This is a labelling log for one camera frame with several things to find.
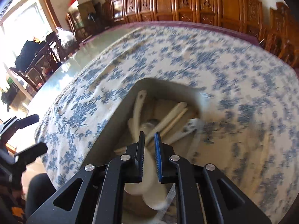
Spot white plastic soup spoon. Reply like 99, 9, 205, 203
125, 90, 167, 210

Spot steel smiley face spoon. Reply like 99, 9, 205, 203
164, 118, 204, 145

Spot cream plastic chopstick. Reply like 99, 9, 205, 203
145, 102, 187, 146

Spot grey metal rectangular tray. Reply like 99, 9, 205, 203
85, 78, 209, 223

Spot dark wooden dining chair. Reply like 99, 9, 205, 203
10, 31, 68, 92

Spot black bag on chair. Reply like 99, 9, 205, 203
15, 41, 46, 72

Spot blue floral tablecloth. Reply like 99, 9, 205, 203
34, 26, 298, 223

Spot stacked cardboard boxes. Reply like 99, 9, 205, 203
65, 0, 99, 31

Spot purple sofa cushion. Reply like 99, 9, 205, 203
81, 21, 259, 45

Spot long carved wooden sofa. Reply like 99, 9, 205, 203
103, 0, 263, 36

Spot carved wooden armchair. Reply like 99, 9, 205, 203
258, 2, 298, 69

